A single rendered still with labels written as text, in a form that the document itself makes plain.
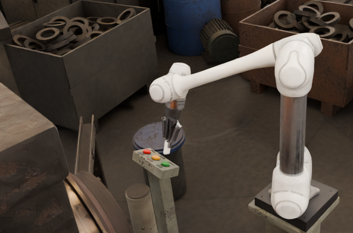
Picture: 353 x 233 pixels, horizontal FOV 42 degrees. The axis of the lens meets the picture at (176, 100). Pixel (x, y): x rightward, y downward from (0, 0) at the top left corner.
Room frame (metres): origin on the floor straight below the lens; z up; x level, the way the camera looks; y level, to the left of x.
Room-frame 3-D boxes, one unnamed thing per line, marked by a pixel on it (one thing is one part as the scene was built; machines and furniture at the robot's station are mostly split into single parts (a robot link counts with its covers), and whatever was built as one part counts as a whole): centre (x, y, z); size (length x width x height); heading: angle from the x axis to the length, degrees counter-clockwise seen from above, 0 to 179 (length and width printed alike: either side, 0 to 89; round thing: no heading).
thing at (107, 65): (3.60, 0.75, 0.39); 1.03 x 0.83 x 0.77; 142
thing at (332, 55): (3.39, -1.15, 0.33); 0.93 x 0.73 x 0.66; 44
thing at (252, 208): (1.70, -0.51, 0.33); 0.32 x 0.32 x 0.04; 41
